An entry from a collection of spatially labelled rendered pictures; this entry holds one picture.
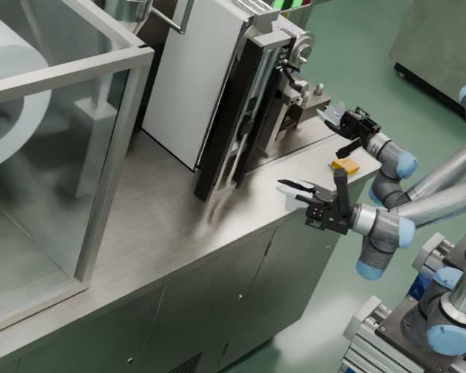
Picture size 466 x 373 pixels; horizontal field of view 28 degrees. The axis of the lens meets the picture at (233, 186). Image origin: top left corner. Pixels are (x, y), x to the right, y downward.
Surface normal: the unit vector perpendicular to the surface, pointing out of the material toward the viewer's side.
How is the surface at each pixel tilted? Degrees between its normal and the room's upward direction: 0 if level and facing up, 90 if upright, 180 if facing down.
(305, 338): 0
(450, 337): 98
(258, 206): 0
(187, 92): 90
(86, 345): 90
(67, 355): 90
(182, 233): 0
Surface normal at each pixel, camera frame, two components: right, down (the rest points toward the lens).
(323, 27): 0.29, -0.77
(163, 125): -0.65, 0.29
